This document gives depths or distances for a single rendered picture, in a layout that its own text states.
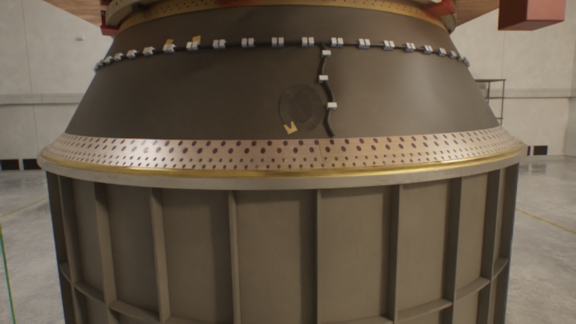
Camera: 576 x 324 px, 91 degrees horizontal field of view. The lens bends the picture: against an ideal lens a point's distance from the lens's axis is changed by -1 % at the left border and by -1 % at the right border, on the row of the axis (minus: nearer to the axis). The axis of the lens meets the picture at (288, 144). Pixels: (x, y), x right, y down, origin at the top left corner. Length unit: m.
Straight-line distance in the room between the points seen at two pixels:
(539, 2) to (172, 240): 1.39
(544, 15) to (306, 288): 1.20
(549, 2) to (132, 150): 1.42
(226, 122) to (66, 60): 7.06
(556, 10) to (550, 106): 7.97
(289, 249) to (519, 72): 8.33
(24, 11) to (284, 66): 7.73
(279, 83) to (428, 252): 0.58
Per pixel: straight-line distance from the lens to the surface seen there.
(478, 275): 1.13
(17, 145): 8.36
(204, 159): 0.69
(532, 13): 1.38
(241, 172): 0.63
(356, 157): 0.68
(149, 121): 0.84
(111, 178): 0.80
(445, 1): 1.26
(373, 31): 0.94
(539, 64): 9.15
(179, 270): 0.82
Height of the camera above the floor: 1.31
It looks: 7 degrees down
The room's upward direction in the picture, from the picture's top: 1 degrees counter-clockwise
